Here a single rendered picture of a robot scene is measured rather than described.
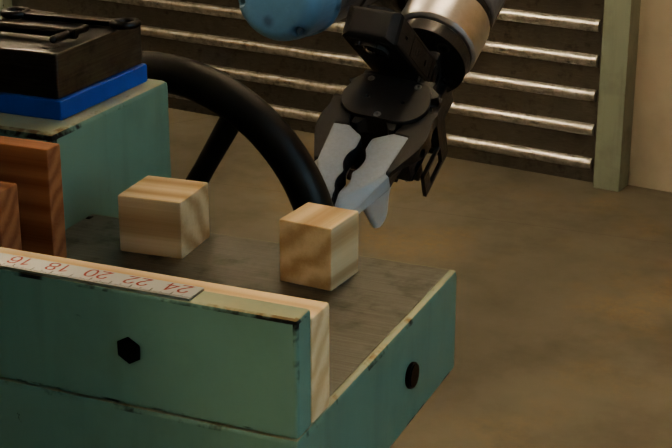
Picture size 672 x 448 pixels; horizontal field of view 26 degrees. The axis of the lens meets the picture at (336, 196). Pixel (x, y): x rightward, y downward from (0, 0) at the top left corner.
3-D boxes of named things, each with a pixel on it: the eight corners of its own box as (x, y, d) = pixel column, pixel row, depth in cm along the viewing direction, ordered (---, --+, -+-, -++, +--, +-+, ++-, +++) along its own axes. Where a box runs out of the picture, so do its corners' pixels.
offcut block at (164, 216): (119, 251, 82) (116, 194, 81) (149, 229, 85) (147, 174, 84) (182, 259, 80) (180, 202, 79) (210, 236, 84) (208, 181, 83)
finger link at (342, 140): (336, 263, 111) (380, 179, 117) (325, 211, 107) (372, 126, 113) (299, 254, 113) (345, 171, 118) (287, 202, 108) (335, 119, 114)
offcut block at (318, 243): (331, 292, 76) (331, 228, 75) (279, 281, 78) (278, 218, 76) (359, 272, 79) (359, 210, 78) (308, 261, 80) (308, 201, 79)
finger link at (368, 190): (373, 272, 110) (417, 187, 116) (364, 220, 106) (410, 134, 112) (336, 263, 111) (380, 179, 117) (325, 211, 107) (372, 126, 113)
